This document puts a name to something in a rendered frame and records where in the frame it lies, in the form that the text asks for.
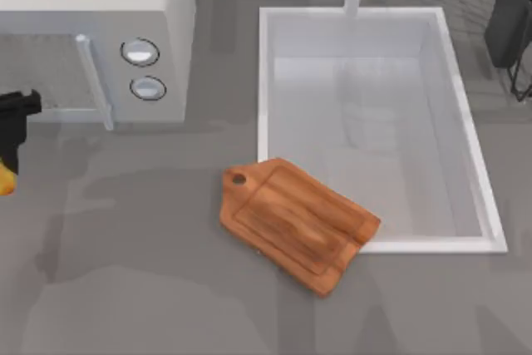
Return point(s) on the pale microwave oven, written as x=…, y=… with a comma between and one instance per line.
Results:
x=174, y=60

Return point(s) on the yellow bread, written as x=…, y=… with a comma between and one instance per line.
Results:
x=6, y=182

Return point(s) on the small round microwave knob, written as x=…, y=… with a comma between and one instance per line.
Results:
x=148, y=88

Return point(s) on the microwave oven door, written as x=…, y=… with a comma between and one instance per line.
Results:
x=50, y=68

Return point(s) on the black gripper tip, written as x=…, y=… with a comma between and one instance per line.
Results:
x=12, y=122

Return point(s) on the white sink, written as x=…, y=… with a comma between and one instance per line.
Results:
x=415, y=130

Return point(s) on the large round microwave knob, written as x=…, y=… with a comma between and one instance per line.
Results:
x=140, y=52

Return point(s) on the brown wooden cutting board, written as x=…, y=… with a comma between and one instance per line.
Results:
x=291, y=222

